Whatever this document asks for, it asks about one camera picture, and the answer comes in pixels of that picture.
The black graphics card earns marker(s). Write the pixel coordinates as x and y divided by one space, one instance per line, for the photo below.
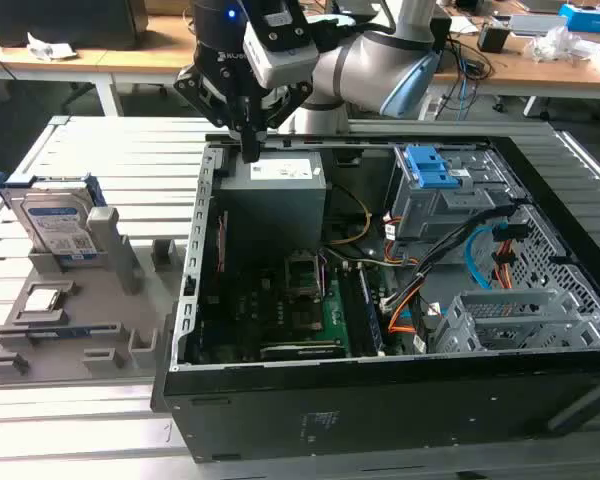
300 350

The grey optical drive cage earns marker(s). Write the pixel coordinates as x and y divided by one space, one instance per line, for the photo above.
430 210

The large black box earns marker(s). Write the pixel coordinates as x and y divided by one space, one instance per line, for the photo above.
80 22

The crumpled white paper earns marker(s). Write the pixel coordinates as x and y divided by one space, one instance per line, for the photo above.
50 47

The hard disk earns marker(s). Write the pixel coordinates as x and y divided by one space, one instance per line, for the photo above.
55 220

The wooden desk white legs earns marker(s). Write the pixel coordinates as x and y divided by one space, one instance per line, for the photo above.
130 55

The white power strip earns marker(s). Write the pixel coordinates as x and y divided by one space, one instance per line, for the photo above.
430 107

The green motherboard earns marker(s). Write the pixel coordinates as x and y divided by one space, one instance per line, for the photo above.
337 320

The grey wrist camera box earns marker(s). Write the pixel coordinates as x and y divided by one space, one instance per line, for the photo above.
285 65

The blue cardboard box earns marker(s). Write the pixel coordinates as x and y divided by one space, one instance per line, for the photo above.
590 17

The black RAM slot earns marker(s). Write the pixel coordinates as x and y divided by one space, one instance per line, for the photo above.
372 310
365 310
350 310
357 310

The black tower box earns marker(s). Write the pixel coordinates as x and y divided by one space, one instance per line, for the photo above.
445 35

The wooden desk with clutter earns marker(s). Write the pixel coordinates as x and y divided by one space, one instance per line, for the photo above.
555 75

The CPU socket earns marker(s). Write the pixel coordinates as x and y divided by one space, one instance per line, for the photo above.
307 317

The black PC case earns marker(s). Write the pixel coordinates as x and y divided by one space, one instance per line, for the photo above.
380 415

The white paper sheet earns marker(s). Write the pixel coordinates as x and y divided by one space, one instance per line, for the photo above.
462 25

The grey disk bay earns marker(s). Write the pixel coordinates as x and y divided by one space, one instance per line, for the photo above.
505 310

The silver CPU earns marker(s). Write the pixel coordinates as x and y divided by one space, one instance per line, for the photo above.
41 299

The grey parts rack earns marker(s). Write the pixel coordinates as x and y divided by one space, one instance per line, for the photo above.
105 320

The grey power supply unit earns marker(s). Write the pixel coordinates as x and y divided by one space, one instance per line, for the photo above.
270 210

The silver flat device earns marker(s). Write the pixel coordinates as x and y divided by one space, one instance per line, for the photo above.
537 25

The blue plastic drive latch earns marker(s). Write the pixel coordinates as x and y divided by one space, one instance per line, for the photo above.
430 167

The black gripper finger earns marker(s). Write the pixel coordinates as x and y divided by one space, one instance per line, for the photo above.
200 92
290 105

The crumpled clear plastic bag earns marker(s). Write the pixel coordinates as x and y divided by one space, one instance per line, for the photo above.
560 45

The blue RAM stick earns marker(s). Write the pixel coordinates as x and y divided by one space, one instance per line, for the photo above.
65 330

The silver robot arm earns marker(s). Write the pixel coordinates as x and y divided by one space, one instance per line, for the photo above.
365 60

